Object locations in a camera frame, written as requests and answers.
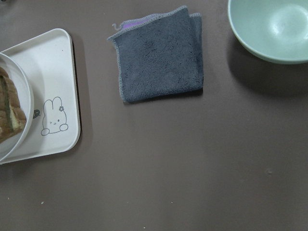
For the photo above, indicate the bread slice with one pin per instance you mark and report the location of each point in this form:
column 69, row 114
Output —
column 12, row 117

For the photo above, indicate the grey round plate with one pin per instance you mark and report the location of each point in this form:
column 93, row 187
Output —
column 26, row 98

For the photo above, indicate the cream rabbit serving tray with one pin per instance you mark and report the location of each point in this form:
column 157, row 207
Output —
column 48, row 62

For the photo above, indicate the grey folded cloth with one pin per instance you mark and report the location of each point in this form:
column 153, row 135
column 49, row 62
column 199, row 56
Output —
column 158, row 55

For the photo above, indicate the mint green bowl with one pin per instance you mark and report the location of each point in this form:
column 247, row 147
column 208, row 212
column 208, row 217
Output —
column 272, row 30

